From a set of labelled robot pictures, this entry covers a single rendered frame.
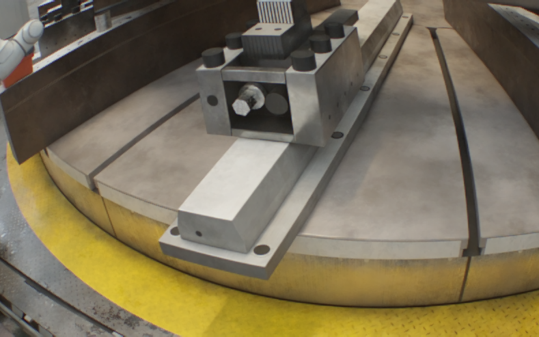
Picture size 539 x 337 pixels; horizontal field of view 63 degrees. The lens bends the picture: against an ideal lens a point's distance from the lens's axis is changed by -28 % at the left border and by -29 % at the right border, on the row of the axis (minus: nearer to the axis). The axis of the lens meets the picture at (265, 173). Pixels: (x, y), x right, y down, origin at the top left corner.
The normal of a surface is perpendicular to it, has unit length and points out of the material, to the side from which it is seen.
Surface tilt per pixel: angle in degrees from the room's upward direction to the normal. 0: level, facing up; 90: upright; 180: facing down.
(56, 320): 0
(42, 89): 90
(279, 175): 72
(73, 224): 0
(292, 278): 90
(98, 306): 0
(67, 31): 90
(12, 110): 90
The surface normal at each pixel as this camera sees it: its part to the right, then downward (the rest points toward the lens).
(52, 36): 0.35, 0.47
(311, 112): -0.41, 0.55
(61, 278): -0.14, -0.83
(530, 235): -0.13, 0.56
